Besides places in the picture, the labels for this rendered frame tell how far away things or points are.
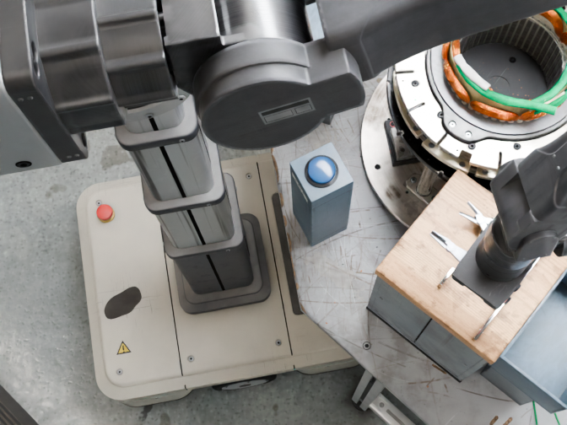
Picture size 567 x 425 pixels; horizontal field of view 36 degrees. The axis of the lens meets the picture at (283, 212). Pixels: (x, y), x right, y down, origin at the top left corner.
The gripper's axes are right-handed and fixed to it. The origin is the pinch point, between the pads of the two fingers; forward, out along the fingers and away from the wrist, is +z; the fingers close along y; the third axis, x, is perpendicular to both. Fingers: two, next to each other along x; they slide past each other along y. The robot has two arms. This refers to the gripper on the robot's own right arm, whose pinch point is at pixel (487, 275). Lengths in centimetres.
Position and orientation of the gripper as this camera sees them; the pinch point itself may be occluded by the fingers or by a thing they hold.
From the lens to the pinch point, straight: 111.1
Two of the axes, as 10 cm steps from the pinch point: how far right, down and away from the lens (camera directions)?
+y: 6.3, -7.5, 2.0
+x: -7.8, -5.9, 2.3
